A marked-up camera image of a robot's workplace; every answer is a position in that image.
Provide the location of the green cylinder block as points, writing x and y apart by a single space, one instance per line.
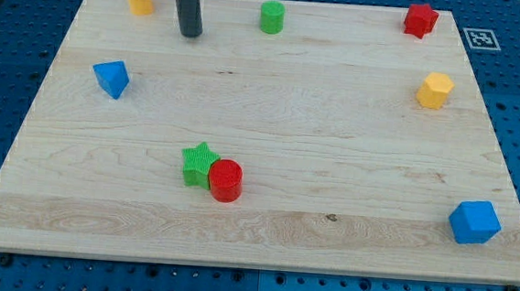
272 17

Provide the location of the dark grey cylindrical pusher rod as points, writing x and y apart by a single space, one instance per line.
189 17

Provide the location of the yellow hexagon block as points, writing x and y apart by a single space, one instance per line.
434 90

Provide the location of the blue cube block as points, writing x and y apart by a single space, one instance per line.
474 222

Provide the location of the blue triangle block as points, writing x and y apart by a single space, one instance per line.
112 77

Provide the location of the red cylinder block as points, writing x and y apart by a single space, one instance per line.
226 180

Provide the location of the black bolt left front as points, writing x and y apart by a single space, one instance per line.
6 259

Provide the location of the red star block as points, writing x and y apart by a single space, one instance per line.
420 20

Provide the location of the green star block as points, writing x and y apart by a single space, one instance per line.
197 164

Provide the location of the white fiducial marker tag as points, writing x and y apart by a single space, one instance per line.
482 39

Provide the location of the light wooden board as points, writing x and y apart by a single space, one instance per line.
344 171

